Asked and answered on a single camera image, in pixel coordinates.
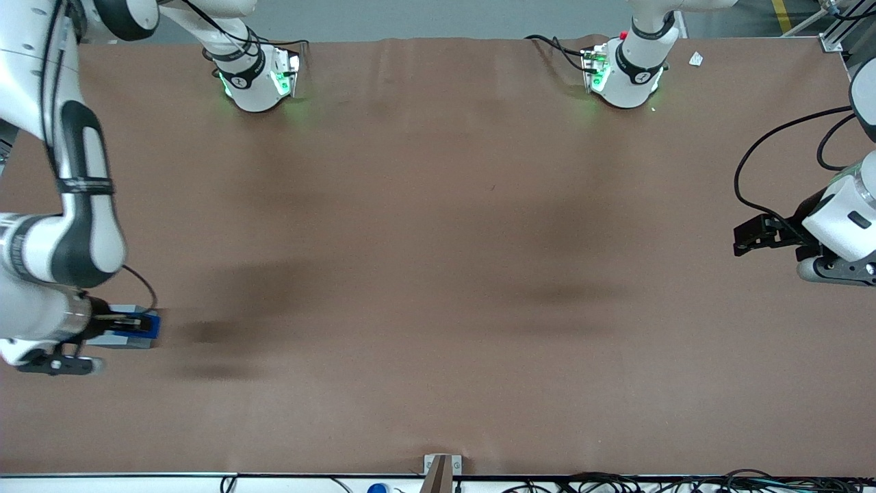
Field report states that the long black left wrist cable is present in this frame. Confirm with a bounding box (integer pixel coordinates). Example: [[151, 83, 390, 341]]
[[734, 106, 853, 230]]

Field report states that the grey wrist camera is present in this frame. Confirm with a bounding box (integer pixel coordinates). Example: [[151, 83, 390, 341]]
[[796, 257, 876, 286], [15, 342, 105, 376]]

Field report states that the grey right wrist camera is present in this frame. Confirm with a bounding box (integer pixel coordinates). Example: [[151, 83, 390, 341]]
[[15, 342, 105, 376]]

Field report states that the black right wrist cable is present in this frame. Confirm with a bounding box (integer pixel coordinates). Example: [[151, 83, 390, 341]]
[[40, 0, 158, 312]]

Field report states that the black right base cable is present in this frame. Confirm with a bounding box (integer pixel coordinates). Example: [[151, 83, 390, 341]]
[[243, 26, 310, 57]]

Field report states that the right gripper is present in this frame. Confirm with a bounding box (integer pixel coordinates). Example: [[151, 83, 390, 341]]
[[0, 277, 151, 365]]

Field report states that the short black left wrist cable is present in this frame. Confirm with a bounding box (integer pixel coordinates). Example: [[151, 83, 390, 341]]
[[816, 113, 858, 172]]

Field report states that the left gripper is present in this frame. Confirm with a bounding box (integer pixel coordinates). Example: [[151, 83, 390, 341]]
[[734, 152, 876, 263]]

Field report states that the black cable bundle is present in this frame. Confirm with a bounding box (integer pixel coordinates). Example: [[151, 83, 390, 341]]
[[503, 469, 876, 493]]

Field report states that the left arm base connector plate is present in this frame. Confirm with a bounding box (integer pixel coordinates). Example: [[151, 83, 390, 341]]
[[581, 45, 611, 93]]

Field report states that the right arm base connector plate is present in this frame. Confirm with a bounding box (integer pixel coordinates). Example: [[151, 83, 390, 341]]
[[270, 47, 305, 98]]

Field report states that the black base cable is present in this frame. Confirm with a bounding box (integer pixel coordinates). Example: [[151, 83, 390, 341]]
[[525, 34, 591, 73], [243, 26, 310, 57]]

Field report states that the black left base cable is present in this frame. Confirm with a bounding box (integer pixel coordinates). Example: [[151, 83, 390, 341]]
[[525, 34, 591, 73]]

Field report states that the gray square base block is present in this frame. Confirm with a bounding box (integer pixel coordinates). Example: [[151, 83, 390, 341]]
[[88, 305, 155, 350]]

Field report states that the brown table cover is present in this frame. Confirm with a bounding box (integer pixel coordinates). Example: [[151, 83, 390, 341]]
[[0, 34, 876, 478]]

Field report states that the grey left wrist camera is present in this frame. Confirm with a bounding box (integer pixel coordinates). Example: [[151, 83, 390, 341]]
[[796, 257, 876, 286]]

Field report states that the metal camera post bracket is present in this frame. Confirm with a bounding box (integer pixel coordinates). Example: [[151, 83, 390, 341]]
[[424, 454, 463, 477]]

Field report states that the aluminium frame profile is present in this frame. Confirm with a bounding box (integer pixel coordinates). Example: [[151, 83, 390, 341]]
[[780, 0, 876, 54]]

